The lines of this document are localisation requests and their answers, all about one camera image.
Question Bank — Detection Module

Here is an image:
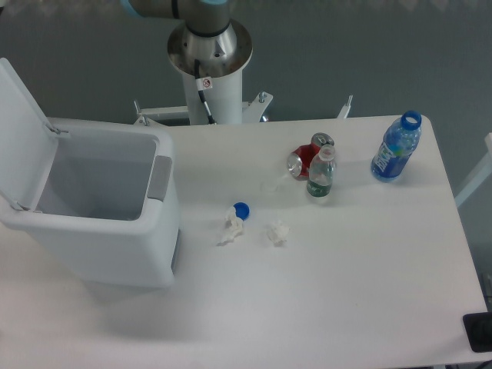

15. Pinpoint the black device at edge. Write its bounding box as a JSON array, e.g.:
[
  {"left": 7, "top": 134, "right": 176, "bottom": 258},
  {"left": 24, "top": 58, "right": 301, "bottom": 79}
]
[{"left": 463, "top": 312, "right": 491, "bottom": 353}]

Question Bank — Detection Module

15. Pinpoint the white frame at right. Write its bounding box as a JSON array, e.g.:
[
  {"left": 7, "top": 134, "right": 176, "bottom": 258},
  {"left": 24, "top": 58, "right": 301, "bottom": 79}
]
[{"left": 454, "top": 133, "right": 491, "bottom": 208}]

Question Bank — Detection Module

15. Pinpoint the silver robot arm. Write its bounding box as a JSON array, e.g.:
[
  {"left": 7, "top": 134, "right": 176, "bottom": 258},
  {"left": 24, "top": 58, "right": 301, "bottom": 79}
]
[{"left": 120, "top": 0, "right": 231, "bottom": 37}]

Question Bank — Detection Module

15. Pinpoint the white trash can lid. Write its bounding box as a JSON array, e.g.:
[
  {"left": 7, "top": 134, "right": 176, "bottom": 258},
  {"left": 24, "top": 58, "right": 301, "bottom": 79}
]
[{"left": 1, "top": 58, "right": 70, "bottom": 211}]

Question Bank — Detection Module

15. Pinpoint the crushed red soda can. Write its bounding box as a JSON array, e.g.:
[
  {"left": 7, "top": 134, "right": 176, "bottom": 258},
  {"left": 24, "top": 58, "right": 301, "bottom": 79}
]
[{"left": 286, "top": 132, "right": 334, "bottom": 180}]

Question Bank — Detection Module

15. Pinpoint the blue bottle cap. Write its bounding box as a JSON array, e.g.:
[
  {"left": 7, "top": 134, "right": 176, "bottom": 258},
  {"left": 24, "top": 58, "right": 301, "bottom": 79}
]
[{"left": 233, "top": 201, "right": 250, "bottom": 221}]

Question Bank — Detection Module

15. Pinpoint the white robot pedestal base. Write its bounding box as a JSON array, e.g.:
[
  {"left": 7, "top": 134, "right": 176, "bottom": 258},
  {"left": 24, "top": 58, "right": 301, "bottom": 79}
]
[{"left": 134, "top": 19, "right": 273, "bottom": 126}]

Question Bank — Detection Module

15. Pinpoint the white plastic trash can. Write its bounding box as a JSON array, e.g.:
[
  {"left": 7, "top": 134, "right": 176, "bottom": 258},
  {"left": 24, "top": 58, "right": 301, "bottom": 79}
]
[{"left": 1, "top": 118, "right": 180, "bottom": 288}]

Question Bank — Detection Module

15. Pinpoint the small clear green-label bottle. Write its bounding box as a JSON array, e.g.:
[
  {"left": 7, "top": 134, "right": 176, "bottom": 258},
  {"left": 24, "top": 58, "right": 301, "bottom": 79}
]
[{"left": 307, "top": 144, "right": 336, "bottom": 198}]

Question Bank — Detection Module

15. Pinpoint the crumpled white tissue left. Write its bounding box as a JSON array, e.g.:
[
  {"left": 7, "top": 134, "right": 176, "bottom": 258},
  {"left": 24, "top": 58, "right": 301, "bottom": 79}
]
[{"left": 217, "top": 207, "right": 244, "bottom": 246}]

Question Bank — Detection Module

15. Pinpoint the crumpled white tissue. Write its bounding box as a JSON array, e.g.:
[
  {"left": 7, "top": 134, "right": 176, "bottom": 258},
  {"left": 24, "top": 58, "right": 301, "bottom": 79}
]
[
  {"left": 217, "top": 207, "right": 244, "bottom": 246},
  {"left": 267, "top": 220, "right": 290, "bottom": 247}
]

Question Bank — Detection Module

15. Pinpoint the blue plastic drink bottle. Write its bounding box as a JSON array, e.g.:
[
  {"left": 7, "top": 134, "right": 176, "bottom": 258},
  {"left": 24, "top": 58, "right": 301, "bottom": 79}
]
[{"left": 371, "top": 110, "right": 422, "bottom": 182}]

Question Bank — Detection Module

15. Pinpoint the crumpled white tissue right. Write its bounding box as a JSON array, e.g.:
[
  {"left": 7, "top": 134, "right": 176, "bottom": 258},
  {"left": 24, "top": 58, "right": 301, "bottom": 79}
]
[{"left": 267, "top": 220, "right": 290, "bottom": 247}]

